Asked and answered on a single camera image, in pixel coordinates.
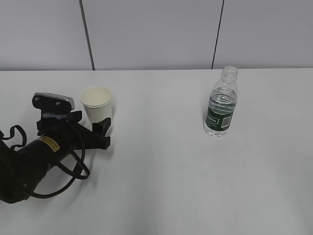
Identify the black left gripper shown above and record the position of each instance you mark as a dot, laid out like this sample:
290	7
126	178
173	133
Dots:
72	133

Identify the white paper cup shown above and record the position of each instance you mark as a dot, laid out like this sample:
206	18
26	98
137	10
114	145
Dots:
97	102

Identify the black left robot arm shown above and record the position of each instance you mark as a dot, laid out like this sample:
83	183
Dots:
62	143

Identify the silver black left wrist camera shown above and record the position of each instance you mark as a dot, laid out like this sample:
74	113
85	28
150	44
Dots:
53	105

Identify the clear water bottle green label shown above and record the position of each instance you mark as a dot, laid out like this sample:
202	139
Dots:
222	103

